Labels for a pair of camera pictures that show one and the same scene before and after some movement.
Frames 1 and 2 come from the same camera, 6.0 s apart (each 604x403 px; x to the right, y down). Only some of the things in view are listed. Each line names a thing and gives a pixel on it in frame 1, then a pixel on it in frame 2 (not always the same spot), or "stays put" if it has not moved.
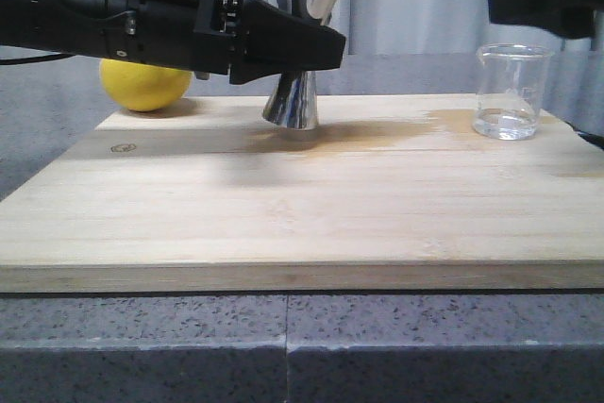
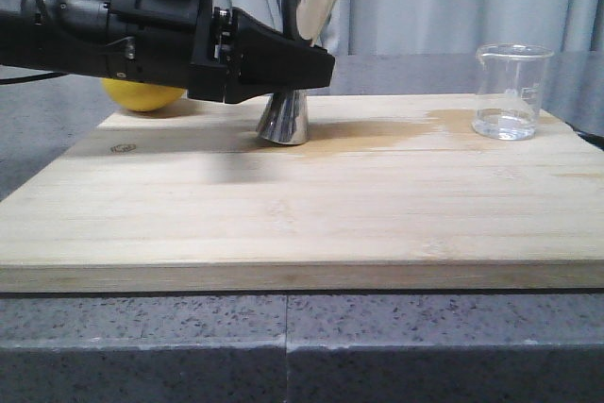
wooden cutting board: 389,193 stays put
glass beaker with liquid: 511,78 stays put
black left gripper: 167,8 → 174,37
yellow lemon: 142,87 stays put
